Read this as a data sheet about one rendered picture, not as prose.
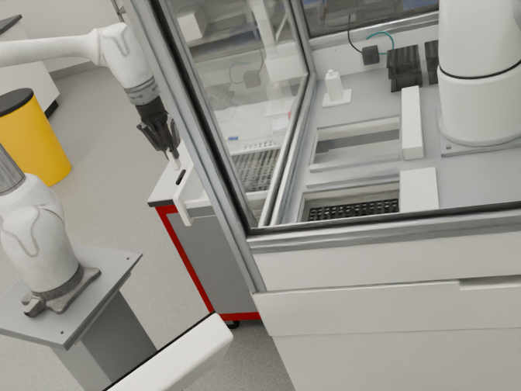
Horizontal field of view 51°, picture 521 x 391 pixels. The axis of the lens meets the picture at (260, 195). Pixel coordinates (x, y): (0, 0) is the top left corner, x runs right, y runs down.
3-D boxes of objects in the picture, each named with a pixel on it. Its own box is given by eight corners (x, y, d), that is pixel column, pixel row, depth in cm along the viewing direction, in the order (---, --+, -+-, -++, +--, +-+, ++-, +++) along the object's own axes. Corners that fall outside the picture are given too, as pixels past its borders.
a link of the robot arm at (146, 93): (146, 85, 145) (155, 105, 149) (157, 70, 152) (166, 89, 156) (117, 91, 148) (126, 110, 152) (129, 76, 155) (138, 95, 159)
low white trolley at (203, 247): (218, 337, 238) (146, 201, 196) (247, 240, 286) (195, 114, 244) (350, 332, 219) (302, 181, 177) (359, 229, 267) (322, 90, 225)
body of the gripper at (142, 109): (128, 108, 152) (142, 136, 157) (155, 102, 149) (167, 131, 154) (138, 95, 158) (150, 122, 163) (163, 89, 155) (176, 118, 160)
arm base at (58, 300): (10, 313, 161) (1, 300, 158) (63, 263, 176) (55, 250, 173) (51, 325, 152) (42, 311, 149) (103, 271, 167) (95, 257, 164)
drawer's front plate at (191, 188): (185, 226, 166) (171, 198, 159) (211, 171, 188) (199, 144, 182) (191, 226, 165) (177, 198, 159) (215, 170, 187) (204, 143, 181)
